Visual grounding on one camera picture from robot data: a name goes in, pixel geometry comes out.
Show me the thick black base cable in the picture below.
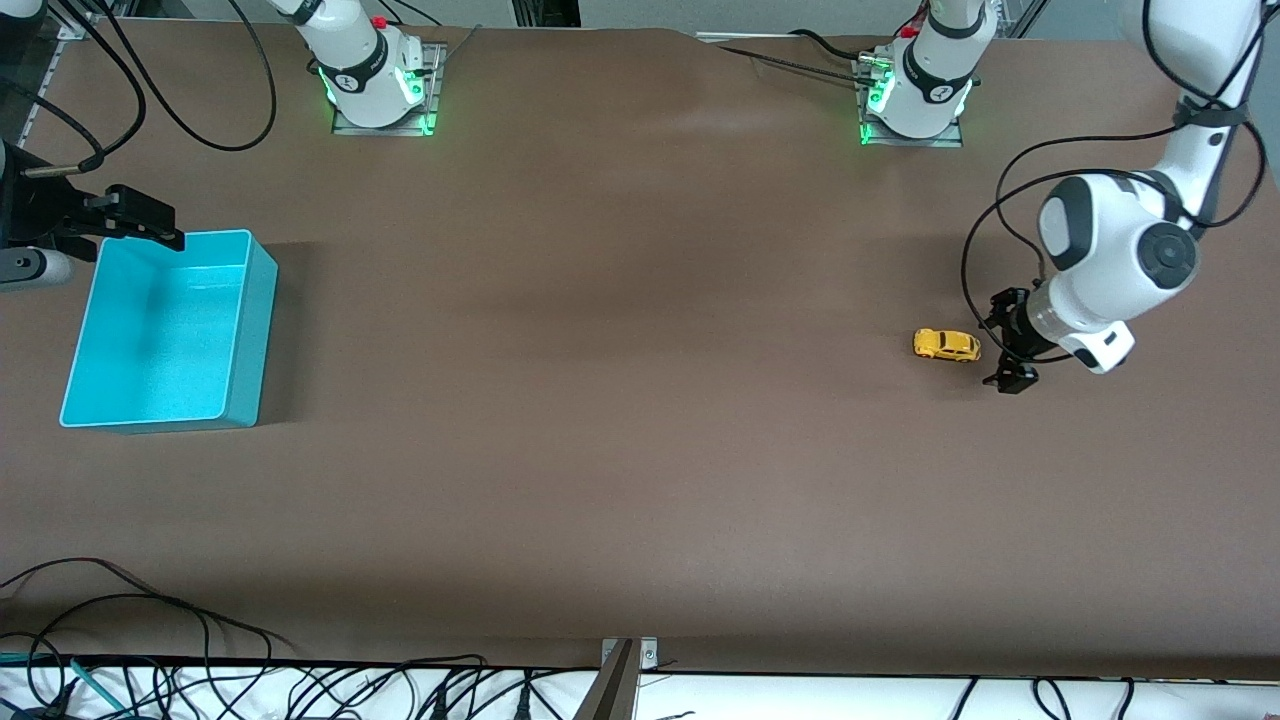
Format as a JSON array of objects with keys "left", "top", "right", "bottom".
[{"left": 788, "top": 28, "right": 881, "bottom": 63}]

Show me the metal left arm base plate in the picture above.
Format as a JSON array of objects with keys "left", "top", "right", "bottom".
[{"left": 855, "top": 55, "right": 966, "bottom": 149}]

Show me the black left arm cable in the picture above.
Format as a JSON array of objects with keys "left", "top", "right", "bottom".
[{"left": 961, "top": 0, "right": 1266, "bottom": 346}]

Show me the thin black base cable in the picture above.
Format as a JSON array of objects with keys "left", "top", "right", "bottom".
[{"left": 716, "top": 45, "right": 873, "bottom": 83}]

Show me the turquoise plastic bin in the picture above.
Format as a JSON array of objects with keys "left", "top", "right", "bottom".
[{"left": 58, "top": 229, "right": 279, "bottom": 435}]

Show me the yellow beetle toy car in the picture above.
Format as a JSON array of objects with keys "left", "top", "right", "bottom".
[{"left": 912, "top": 328, "right": 982, "bottom": 363}]

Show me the silver table edge bracket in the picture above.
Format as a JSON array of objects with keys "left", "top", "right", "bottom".
[{"left": 600, "top": 637, "right": 661, "bottom": 673}]

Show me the grey metal post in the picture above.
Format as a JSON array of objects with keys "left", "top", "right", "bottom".
[{"left": 575, "top": 640, "right": 641, "bottom": 720}]

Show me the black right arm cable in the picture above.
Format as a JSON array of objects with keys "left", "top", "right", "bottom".
[
  {"left": 95, "top": 0, "right": 279, "bottom": 153},
  {"left": 40, "top": 0, "right": 149, "bottom": 177},
  {"left": 0, "top": 75, "right": 106, "bottom": 171}
]

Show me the long black floor cable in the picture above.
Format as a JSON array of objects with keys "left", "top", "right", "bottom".
[
  {"left": 0, "top": 557, "right": 296, "bottom": 653},
  {"left": 0, "top": 594, "right": 276, "bottom": 720}
]

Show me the teal cable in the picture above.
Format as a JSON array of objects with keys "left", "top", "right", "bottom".
[{"left": 0, "top": 652, "right": 126, "bottom": 713}]

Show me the aluminium frame rail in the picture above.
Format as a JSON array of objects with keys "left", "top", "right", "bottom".
[{"left": 15, "top": 20, "right": 86, "bottom": 153}]

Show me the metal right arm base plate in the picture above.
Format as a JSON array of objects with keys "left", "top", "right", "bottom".
[{"left": 332, "top": 42, "right": 446, "bottom": 137}]

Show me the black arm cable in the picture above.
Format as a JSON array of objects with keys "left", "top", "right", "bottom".
[
  {"left": 95, "top": 0, "right": 279, "bottom": 153},
  {"left": 40, "top": 0, "right": 149, "bottom": 177},
  {"left": 0, "top": 75, "right": 106, "bottom": 171},
  {"left": 961, "top": 0, "right": 1266, "bottom": 346}
]

